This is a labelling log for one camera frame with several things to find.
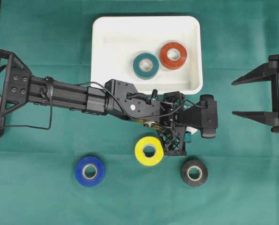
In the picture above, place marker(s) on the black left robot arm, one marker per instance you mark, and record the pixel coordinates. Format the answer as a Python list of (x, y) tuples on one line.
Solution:
[(18, 86)]

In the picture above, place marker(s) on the blue tape roll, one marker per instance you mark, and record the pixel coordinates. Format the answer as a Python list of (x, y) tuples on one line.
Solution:
[(89, 171)]

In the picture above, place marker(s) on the white tape roll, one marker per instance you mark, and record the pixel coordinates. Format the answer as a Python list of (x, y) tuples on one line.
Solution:
[(191, 130)]

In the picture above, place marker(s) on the red tape roll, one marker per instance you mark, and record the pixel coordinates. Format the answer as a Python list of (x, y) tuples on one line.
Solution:
[(173, 55)]

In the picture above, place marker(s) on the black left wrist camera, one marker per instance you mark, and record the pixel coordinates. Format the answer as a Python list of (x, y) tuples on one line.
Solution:
[(202, 116)]

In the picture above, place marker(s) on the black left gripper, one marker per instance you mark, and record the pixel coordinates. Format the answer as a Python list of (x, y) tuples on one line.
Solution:
[(171, 134)]

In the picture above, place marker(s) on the green tape roll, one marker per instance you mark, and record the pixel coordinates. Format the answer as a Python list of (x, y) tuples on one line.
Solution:
[(145, 65)]

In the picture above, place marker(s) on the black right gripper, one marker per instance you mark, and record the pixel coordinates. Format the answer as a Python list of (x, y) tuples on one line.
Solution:
[(264, 72)]

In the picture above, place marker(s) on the yellow tape roll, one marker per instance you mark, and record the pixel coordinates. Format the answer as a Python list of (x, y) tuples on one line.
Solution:
[(149, 151)]

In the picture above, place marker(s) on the black tape roll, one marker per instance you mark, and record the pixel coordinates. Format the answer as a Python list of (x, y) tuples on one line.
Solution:
[(194, 173)]

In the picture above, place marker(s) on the white plastic case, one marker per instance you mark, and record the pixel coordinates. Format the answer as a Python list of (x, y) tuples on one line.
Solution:
[(117, 40)]

